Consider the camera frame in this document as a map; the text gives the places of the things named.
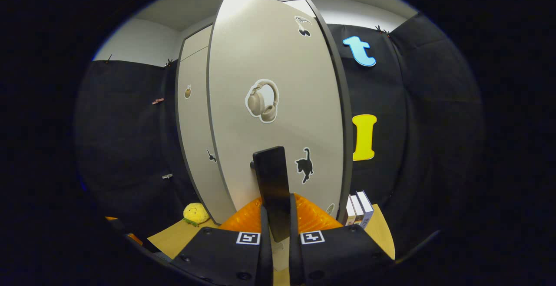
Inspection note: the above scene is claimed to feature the yellow plush toy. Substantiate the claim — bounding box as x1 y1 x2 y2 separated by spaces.
182 203 211 227

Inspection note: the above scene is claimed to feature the white and blue book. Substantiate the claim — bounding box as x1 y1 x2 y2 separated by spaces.
356 190 375 229

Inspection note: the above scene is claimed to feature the black door handle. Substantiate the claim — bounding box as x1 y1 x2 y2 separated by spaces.
251 146 292 243

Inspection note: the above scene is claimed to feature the black backdrop cloth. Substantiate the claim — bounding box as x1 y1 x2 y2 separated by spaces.
74 13 485 252

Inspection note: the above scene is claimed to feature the beige cabinet door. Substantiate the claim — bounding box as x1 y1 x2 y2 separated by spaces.
207 0 348 226
176 47 237 225

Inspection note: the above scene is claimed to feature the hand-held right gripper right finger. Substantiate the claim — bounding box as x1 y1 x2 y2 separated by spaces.
288 193 396 286

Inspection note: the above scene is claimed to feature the beige double-door shoe cabinet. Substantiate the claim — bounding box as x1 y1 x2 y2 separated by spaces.
175 0 354 226

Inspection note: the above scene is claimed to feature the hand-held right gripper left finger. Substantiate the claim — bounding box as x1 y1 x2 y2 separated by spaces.
172 197 274 286

